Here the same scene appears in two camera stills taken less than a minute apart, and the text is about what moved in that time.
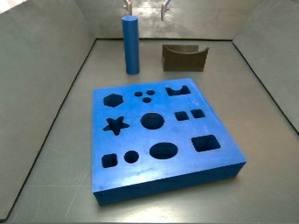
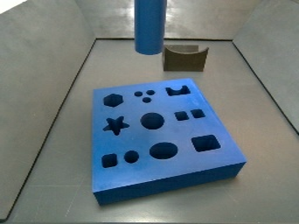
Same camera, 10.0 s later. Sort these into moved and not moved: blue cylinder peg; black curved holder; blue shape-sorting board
Moved: blue cylinder peg
Not moved: blue shape-sorting board; black curved holder
